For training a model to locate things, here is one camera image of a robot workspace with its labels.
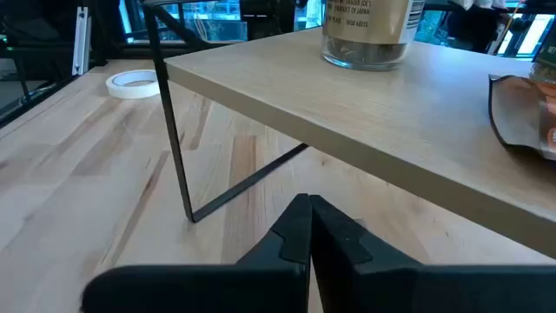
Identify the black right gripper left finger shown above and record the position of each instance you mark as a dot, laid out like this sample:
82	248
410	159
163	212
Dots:
243	287

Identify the green-lid spice jar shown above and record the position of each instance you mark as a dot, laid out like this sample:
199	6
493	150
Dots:
546	56

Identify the silver aluminium extrusion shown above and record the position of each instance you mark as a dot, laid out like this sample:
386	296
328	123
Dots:
81	39

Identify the white tape roll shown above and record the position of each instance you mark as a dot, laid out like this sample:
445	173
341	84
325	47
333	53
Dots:
114	89

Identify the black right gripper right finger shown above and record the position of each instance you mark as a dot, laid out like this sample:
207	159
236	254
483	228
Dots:
391	289

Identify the wooden shelf with black frame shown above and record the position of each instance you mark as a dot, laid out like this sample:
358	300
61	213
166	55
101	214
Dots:
347	117

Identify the black table rig frame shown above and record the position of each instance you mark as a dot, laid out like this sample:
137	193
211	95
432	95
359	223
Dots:
121	50

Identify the person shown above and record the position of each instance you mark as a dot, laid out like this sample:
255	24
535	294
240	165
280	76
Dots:
473	26

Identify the brown snack pouch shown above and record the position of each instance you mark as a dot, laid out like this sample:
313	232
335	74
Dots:
517	113

